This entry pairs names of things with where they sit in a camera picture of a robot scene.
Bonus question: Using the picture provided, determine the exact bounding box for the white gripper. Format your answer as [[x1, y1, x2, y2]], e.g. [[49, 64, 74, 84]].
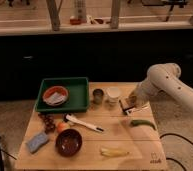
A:
[[128, 81, 156, 106]]

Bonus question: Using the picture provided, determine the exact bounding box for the black whiteboard eraser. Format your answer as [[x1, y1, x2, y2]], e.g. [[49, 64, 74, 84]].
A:
[[119, 98, 135, 115]]

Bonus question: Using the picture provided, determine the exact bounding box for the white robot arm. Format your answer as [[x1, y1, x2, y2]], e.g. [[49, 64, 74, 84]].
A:
[[129, 63, 193, 114]]

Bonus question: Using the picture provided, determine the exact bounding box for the white paper cup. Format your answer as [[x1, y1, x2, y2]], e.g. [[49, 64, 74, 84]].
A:
[[106, 87, 121, 103]]

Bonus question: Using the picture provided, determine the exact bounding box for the metal cup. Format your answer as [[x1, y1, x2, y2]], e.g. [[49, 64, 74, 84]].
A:
[[93, 89, 104, 104]]

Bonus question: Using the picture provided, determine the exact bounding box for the metal fork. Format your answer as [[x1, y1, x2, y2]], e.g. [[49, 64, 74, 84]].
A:
[[133, 105, 149, 112]]

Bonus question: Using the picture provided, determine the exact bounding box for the green chili pepper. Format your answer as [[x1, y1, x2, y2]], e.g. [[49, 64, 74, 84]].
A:
[[130, 120, 156, 131]]

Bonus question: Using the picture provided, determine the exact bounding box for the wooden table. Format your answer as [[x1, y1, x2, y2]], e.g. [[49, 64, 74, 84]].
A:
[[15, 81, 169, 171]]

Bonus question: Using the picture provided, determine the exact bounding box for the green plastic tray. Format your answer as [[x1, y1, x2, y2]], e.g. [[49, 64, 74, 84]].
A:
[[35, 77, 89, 114]]

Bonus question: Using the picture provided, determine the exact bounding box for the yellow banana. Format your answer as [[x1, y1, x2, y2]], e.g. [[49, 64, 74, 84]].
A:
[[100, 147, 129, 157]]

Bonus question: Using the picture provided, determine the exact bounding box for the orange peach fruit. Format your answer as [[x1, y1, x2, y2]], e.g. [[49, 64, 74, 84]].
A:
[[56, 122, 70, 133]]

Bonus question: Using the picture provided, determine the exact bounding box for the grey folded cloth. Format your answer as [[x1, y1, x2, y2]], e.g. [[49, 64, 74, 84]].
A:
[[45, 92, 65, 104]]

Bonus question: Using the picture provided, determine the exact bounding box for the dark red bowl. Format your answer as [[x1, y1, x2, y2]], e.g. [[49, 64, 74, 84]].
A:
[[55, 129, 82, 157]]

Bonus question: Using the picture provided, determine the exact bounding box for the bunch of dark grapes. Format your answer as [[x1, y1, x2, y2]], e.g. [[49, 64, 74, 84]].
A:
[[38, 113, 56, 134]]

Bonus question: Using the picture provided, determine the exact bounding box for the blue sponge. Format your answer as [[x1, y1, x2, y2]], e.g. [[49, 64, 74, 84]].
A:
[[26, 132, 49, 153]]

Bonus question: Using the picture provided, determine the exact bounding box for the black cable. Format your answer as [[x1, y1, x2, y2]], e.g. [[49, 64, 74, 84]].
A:
[[159, 132, 193, 171]]

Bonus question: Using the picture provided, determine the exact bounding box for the white handled brush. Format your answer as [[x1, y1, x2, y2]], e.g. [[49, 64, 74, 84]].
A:
[[64, 114, 104, 132]]

